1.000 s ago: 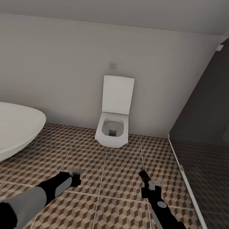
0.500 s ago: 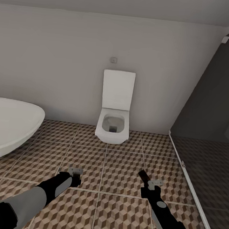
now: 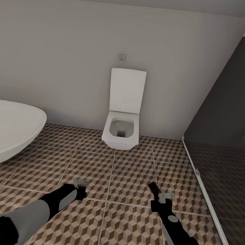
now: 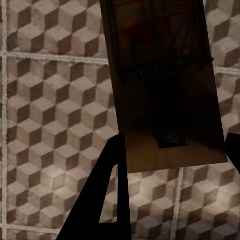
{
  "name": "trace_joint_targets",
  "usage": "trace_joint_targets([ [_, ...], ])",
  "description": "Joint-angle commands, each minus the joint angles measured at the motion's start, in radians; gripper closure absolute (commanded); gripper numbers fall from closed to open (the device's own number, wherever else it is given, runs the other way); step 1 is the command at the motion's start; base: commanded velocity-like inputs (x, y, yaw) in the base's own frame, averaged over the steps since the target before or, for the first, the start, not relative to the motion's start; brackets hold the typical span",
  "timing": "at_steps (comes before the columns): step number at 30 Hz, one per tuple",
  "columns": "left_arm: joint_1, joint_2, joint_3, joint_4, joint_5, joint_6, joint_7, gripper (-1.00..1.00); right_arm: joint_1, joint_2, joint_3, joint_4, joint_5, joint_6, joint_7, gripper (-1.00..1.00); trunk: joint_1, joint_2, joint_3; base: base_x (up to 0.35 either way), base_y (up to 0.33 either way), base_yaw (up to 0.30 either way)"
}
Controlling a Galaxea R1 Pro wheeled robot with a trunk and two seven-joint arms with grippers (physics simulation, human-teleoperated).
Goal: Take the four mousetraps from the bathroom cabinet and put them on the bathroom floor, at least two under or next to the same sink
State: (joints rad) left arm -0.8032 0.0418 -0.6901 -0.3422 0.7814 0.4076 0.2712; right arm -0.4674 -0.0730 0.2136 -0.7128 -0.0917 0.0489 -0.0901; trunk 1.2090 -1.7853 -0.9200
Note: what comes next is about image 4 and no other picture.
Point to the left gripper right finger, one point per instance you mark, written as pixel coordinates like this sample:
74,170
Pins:
232,145

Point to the mousetrap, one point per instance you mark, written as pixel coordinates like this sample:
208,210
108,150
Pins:
163,83

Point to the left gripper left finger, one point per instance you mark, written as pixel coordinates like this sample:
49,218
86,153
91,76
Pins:
83,221

